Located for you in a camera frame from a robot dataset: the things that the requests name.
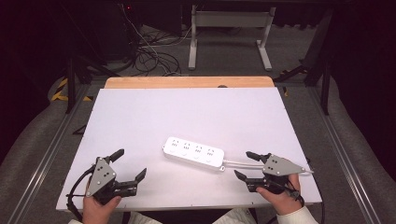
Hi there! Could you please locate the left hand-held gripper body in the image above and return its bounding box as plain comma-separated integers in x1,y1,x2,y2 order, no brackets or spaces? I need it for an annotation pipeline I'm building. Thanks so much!
85,156,126,206

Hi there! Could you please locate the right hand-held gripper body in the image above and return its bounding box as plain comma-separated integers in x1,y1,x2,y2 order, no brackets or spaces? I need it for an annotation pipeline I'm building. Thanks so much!
262,154,307,196

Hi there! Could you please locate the white power strip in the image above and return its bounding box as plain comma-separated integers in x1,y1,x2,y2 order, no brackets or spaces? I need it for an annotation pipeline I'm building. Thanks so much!
162,135,226,172

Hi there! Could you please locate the person's right hand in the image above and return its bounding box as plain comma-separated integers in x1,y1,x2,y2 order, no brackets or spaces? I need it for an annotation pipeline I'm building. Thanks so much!
256,173,304,217

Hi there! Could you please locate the person's left hand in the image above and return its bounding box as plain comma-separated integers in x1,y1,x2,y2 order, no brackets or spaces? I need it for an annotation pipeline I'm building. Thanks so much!
81,186,122,224

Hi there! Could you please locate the person's right leg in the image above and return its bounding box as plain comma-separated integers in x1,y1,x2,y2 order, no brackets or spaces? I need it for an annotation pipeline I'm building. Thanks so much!
212,207,250,224

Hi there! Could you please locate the person's leg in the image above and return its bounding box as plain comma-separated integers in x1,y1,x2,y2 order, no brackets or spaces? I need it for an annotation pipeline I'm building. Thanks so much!
212,207,250,224
126,211,164,224

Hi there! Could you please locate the person's left leg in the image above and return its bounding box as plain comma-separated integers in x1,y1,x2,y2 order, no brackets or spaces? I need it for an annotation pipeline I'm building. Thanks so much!
126,211,164,224

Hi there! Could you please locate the yellow black hazard tape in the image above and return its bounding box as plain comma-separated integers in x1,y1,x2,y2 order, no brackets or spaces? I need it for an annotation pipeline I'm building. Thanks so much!
50,77,93,103

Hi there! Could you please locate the black metal stand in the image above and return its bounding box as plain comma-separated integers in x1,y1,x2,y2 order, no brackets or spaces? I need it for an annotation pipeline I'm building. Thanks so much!
274,7,335,116
60,6,122,115

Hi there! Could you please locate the dark computer case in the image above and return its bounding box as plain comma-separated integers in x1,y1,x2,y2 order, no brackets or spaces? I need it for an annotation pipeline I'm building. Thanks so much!
69,2,141,62

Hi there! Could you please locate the white power strip cable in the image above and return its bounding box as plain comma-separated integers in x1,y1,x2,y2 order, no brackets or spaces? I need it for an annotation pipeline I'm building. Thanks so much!
222,159,315,175

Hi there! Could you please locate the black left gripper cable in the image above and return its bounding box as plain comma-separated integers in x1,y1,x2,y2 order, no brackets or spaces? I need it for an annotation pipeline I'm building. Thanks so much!
65,164,96,222

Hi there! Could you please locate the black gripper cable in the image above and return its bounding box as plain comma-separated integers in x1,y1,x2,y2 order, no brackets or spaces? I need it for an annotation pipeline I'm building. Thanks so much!
274,178,326,224
65,164,96,222

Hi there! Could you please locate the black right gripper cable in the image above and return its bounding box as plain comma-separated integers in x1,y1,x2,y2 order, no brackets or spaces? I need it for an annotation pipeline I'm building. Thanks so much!
274,178,326,224

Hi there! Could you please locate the aluminium floor rail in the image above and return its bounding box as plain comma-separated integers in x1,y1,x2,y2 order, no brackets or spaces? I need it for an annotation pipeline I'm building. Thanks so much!
7,84,92,224
306,86,382,224

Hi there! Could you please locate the black floor cable tangle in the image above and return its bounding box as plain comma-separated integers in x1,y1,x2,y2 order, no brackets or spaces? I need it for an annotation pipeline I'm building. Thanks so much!
133,26,200,77

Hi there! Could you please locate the white floor cable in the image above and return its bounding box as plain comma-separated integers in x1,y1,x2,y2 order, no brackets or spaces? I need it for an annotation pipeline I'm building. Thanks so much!
120,3,194,77

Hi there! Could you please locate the white metal table frame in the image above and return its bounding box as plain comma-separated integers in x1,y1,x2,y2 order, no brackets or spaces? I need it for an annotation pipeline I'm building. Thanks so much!
188,4,277,72

